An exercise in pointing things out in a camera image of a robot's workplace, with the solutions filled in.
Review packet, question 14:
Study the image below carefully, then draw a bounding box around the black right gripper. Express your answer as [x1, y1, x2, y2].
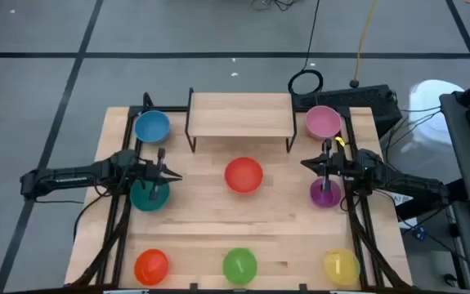
[301, 139, 349, 193]

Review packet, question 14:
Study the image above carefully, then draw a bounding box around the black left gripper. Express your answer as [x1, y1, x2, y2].
[137, 148, 183, 201]

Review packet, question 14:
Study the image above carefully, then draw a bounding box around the purple translucent bowl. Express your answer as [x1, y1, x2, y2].
[309, 176, 342, 208]

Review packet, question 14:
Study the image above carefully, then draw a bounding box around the teal bowl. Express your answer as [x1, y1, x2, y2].
[129, 179, 171, 212]

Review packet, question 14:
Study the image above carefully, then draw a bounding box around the pink bowl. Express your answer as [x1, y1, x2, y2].
[305, 105, 343, 140]

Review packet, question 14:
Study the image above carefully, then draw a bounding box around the blue bowl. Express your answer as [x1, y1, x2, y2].
[134, 109, 172, 144]

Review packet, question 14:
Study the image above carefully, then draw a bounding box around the coral bowl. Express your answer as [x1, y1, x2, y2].
[224, 157, 265, 194]

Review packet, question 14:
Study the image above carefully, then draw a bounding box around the orange translucent bowl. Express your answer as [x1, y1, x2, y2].
[133, 248, 170, 287]

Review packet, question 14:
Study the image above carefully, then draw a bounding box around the green translucent bowl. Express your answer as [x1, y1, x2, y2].
[222, 247, 258, 286]

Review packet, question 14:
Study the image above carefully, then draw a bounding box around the wooden shelf with black legs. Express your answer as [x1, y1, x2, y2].
[184, 87, 298, 154]

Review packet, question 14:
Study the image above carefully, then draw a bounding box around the yellow translucent bowl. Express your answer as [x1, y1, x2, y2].
[324, 248, 360, 286]

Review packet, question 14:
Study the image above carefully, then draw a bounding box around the black coiled floor cable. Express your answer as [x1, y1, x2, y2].
[287, 0, 325, 96]

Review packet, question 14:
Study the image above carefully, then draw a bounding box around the yellow floor cable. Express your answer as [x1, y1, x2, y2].
[351, 0, 378, 89]

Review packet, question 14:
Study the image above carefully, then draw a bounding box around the black cable tangle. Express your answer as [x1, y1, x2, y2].
[250, 0, 301, 12]

